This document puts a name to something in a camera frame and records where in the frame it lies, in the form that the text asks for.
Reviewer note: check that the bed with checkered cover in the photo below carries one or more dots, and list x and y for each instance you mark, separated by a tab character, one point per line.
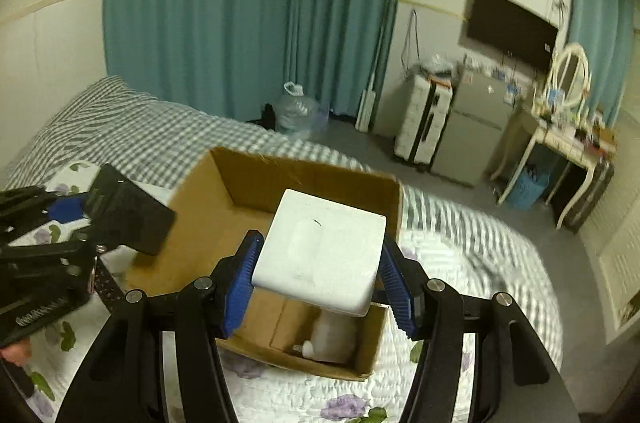
150	123

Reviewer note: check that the white box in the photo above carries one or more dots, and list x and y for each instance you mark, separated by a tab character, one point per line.
320	248

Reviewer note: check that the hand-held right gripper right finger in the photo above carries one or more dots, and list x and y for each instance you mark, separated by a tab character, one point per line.
398	295

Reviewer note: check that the blue plastic basket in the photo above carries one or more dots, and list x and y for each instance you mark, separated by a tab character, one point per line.
526	190

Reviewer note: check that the clear plastic bag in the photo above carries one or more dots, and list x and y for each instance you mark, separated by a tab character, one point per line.
437	65

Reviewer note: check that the brown cardboard box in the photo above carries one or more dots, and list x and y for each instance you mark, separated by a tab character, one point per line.
210	213

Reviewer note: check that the white oval mirror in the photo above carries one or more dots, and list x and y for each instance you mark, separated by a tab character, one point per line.
567	75

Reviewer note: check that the black box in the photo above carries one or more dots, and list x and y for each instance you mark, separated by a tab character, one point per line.
132	213

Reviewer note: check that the black wall television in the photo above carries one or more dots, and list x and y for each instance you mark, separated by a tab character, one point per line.
510	30

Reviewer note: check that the white suitcase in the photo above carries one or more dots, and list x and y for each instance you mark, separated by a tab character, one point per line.
417	123

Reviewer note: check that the white cabinet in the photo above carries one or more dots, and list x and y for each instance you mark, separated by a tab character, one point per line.
620	273

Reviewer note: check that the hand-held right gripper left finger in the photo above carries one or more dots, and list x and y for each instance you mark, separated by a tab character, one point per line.
241	288

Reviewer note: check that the white bottle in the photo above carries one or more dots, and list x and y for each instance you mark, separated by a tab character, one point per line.
332	338

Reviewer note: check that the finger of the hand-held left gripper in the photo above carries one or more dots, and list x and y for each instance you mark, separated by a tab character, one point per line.
45	250
70	209

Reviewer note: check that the white power strip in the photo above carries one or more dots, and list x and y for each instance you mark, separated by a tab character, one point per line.
366	108

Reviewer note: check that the white vanity table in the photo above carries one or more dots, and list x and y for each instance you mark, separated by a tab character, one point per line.
545	135

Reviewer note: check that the person's left hand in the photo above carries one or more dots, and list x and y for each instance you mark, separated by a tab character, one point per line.
15	351

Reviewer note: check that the clear water jug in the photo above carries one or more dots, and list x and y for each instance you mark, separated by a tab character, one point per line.
296	110

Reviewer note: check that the dark suitcase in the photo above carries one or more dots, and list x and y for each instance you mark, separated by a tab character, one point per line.
592	198

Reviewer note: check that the narrow teal curtain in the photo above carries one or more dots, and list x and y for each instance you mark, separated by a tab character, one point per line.
597	13

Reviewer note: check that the grey mini fridge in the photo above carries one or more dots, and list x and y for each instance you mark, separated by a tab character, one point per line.
475	128

